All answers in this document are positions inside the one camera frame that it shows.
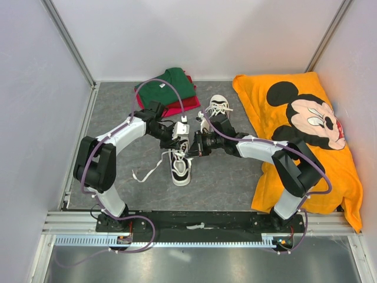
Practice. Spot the right aluminium corner post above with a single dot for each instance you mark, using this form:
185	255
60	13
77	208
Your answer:
329	33

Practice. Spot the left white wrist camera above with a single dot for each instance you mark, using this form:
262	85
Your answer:
180	130

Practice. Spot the white tape scrap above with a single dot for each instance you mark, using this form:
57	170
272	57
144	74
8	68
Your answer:
198	226

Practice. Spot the green folded t-shirt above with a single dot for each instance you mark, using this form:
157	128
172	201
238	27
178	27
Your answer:
165	90

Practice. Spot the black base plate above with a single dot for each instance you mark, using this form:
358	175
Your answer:
166	221

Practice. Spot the grey slotted cable duct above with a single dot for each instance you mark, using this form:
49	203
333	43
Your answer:
189	239

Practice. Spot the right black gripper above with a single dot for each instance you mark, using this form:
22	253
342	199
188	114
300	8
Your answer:
198	137

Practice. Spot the black white sneaker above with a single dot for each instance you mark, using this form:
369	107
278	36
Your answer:
218	105
179	165

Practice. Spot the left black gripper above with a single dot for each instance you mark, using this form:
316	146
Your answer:
170	143

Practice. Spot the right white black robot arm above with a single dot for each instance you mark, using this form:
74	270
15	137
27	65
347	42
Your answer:
297	167

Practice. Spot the white shoelace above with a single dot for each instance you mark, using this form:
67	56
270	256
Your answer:
152	170

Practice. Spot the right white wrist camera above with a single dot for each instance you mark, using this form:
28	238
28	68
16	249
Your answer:
204	125

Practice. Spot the left aluminium corner post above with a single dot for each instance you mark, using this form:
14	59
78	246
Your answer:
68	40

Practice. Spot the aluminium corner post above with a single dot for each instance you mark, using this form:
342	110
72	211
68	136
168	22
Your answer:
68	40
329	33

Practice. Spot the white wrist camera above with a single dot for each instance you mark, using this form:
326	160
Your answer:
180	130
204	125

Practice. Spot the orange Mickey Mouse pillow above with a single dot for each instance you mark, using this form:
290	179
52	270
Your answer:
282	107

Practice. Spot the pink folded t-shirt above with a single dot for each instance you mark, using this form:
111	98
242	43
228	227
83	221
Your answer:
173	112

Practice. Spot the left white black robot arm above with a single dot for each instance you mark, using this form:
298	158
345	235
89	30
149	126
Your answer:
96	162

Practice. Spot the black white sneaker tied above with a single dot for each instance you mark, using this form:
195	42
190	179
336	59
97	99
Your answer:
218	105

